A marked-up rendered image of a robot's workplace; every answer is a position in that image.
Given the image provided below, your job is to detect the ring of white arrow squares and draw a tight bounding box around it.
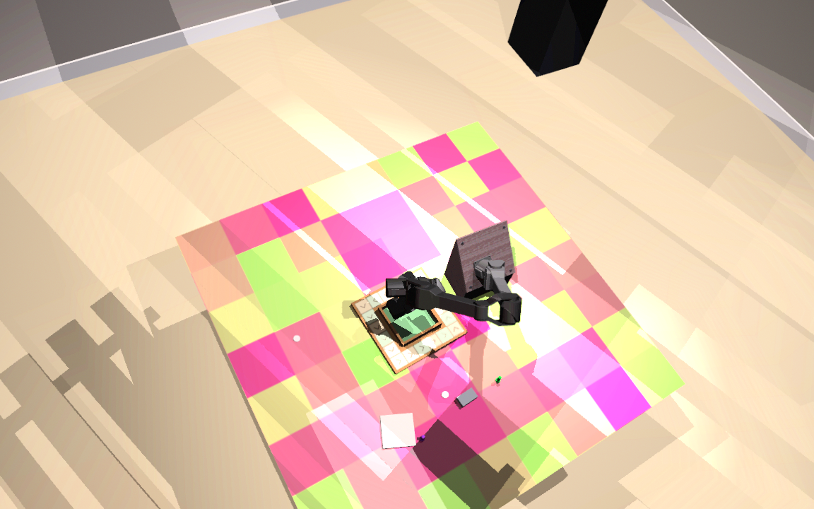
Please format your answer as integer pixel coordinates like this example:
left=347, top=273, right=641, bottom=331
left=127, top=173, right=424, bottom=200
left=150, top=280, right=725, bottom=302
left=355, top=288, right=465, bottom=370

